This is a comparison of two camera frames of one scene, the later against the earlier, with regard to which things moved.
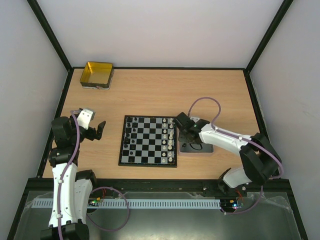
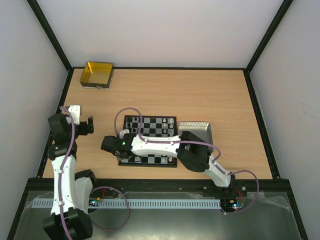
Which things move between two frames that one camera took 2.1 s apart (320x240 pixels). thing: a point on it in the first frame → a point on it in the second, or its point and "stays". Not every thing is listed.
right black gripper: (182, 122) → (105, 144)
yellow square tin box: (97, 75) stays
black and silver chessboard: (148, 141) stays
